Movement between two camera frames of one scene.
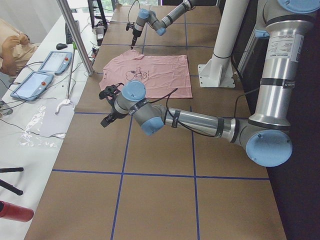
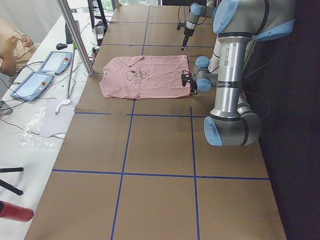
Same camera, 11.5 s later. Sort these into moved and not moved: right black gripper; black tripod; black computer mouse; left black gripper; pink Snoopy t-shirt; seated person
Moved: left black gripper; right black gripper
Not moved: black computer mouse; pink Snoopy t-shirt; black tripod; seated person
